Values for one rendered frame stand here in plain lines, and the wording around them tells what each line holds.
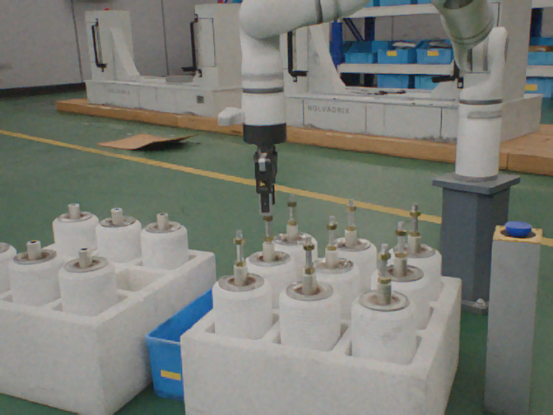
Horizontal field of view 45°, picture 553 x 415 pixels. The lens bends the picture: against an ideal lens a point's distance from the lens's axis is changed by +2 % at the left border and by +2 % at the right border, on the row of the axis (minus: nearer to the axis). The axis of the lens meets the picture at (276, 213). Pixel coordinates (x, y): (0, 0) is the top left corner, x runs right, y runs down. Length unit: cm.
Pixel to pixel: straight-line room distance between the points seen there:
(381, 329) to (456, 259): 65
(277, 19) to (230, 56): 349
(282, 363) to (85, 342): 36
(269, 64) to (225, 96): 345
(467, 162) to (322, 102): 227
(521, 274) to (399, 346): 25
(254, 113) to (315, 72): 291
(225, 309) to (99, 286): 25
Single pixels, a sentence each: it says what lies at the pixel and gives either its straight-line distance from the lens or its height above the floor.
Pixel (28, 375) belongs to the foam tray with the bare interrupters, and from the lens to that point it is 131.
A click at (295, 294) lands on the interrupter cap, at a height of 25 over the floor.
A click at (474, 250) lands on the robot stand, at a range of 156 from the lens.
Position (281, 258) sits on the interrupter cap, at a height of 25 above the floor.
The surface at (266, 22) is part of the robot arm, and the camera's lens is 106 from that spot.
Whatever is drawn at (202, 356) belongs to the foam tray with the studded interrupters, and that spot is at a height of 15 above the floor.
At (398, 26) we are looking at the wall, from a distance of 1112.
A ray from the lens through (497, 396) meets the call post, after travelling 122.
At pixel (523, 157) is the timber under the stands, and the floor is 7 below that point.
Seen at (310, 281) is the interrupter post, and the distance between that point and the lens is 102.
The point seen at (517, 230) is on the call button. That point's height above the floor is 32.
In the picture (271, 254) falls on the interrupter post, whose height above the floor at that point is 26.
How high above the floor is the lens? 65
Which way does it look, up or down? 16 degrees down
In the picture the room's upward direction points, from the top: 2 degrees counter-clockwise
